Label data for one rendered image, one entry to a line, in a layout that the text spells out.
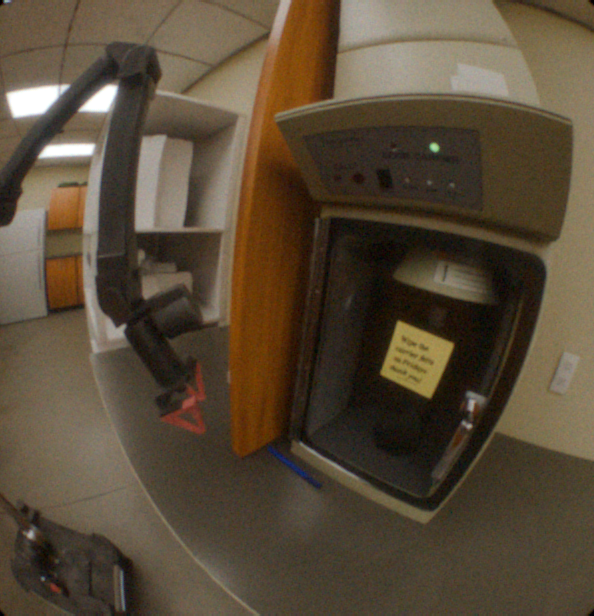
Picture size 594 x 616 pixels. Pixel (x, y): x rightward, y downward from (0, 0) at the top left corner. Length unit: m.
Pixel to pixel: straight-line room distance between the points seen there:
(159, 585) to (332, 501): 1.11
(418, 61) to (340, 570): 0.74
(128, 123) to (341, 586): 0.72
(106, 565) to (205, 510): 0.88
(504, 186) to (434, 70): 0.22
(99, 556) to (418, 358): 1.30
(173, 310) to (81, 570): 1.18
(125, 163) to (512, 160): 0.44
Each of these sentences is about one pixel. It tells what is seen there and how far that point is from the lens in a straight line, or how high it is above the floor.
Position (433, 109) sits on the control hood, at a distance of 0.25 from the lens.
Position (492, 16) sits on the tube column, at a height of 1.80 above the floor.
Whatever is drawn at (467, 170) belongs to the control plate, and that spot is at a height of 1.45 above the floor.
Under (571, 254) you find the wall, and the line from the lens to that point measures 0.80.
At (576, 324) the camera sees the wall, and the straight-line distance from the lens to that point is 0.82.
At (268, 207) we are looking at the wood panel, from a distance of 0.38.
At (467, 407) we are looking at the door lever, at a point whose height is 1.20.
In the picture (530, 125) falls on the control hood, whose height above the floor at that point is 1.49.
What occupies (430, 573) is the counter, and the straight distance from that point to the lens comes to 0.49.
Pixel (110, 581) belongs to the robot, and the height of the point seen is 0.24.
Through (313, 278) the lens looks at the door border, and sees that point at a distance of 0.38.
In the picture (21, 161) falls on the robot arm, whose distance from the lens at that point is 0.55.
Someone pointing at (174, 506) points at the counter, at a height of 0.94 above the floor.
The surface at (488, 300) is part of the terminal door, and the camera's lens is 0.30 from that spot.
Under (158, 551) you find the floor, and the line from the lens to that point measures 1.49.
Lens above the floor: 1.36
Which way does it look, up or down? 16 degrees down
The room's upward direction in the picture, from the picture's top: 6 degrees clockwise
